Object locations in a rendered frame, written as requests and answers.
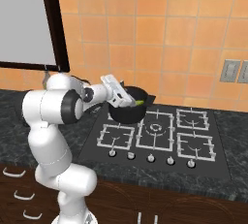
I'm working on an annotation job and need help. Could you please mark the dark brown cupboard door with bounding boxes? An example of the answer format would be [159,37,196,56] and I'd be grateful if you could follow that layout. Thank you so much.
[84,179,149,224]
[147,187,248,224]

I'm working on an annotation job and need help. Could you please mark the grey wall cupboard door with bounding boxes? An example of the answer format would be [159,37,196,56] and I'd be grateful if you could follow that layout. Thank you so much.
[0,0,71,73]

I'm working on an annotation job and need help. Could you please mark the black cooking pot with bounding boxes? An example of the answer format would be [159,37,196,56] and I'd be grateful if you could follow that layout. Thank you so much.
[108,85,157,125]

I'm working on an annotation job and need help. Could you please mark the black gas hob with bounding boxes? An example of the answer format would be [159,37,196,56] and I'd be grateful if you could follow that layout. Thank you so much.
[77,103,233,181]

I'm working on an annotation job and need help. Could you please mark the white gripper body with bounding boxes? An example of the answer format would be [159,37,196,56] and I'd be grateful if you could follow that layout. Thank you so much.
[100,74,131,108]

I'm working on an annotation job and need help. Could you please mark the white drawer handle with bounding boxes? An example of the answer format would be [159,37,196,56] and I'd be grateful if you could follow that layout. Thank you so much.
[21,208,44,221]
[13,189,36,202]
[2,166,27,178]

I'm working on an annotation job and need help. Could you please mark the grey wall socket plate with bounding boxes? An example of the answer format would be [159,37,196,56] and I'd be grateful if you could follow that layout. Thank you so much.
[236,60,248,84]
[219,58,242,83]

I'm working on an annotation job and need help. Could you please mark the dark brown drawer front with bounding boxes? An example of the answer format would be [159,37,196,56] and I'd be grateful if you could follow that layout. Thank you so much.
[0,202,62,224]
[0,182,61,211]
[0,161,42,190]

